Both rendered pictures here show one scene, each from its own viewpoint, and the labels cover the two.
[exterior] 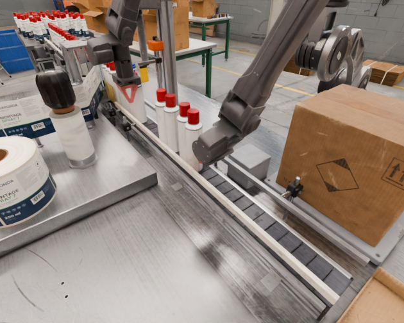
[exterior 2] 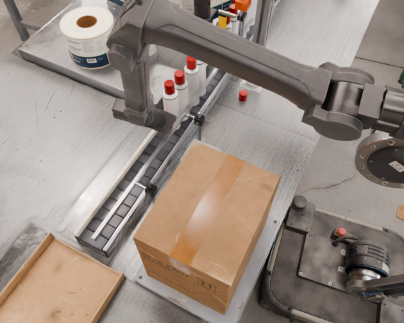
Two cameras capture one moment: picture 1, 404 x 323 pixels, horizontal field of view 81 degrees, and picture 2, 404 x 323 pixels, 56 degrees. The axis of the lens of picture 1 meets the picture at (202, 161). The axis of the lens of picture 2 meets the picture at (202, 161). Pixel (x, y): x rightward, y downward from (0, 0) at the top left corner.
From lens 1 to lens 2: 1.00 m
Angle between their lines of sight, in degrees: 46
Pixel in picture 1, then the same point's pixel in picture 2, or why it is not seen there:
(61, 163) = not seen: hidden behind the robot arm
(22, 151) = (98, 29)
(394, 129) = (174, 212)
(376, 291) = (111, 277)
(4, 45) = not seen: outside the picture
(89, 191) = (117, 80)
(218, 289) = (81, 184)
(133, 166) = (154, 88)
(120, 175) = not seen: hidden behind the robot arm
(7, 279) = (55, 88)
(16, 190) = (79, 49)
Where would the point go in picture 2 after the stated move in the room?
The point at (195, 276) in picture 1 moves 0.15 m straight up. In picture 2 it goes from (86, 168) to (73, 142)
